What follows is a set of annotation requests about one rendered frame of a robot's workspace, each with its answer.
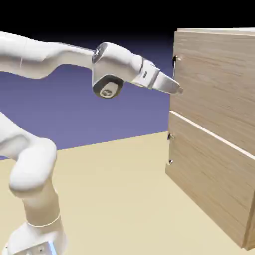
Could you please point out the light wood door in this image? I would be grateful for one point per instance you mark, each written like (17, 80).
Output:
(207, 171)
(215, 83)

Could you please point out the light wood cabinet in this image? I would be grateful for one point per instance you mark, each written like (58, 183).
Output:
(219, 129)

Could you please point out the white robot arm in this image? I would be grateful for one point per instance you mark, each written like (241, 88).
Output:
(59, 53)

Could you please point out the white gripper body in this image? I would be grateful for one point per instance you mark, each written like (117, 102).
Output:
(165, 82)

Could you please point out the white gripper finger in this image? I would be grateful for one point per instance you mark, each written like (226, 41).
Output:
(180, 90)

